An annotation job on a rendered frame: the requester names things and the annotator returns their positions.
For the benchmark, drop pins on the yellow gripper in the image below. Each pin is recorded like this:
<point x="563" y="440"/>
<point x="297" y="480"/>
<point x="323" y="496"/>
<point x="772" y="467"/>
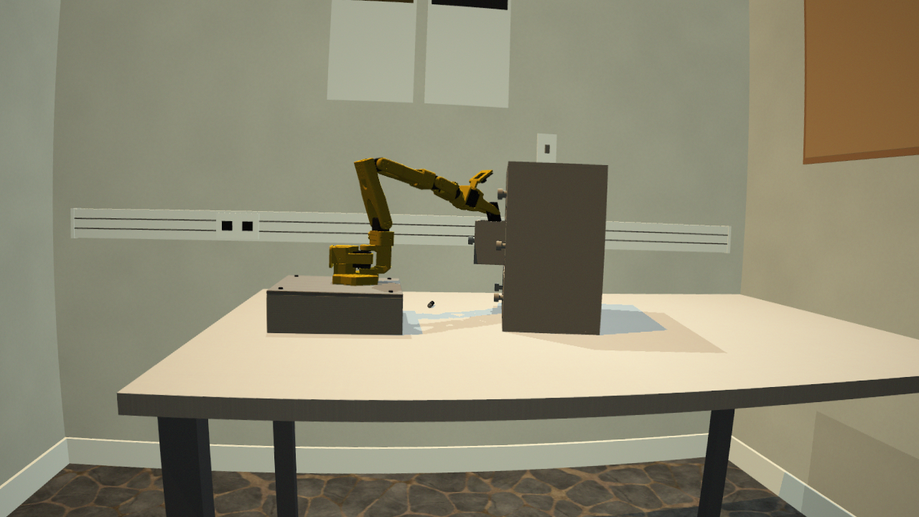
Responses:
<point x="471" y="199"/>

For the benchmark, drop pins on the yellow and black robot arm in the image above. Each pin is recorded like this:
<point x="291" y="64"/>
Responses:
<point x="347" y="258"/>

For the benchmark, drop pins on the dark brown chest of drawers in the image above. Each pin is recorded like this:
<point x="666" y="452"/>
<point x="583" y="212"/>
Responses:
<point x="554" y="248"/>

